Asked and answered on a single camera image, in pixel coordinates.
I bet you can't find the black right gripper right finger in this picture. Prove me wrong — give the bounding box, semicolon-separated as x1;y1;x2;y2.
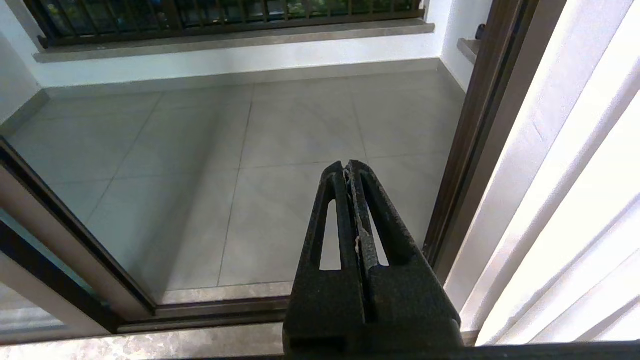
348;159;465;347

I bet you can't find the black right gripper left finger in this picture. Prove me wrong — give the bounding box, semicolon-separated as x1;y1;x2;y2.
282;160;370;347

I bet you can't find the white curtain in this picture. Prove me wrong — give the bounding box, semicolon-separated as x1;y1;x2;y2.
445;0;640;346

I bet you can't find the brown framed fixed glass panel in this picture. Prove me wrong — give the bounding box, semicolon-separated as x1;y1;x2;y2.
0;210;123;346

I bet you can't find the short grey stone sill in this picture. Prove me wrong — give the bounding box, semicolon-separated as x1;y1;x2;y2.
456;37;483;66

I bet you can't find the long grey stone sill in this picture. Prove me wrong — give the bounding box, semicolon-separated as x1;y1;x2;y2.
34;22;436;63

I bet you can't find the wide black balcony railing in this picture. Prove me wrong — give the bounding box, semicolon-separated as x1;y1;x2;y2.
22;0;426;48

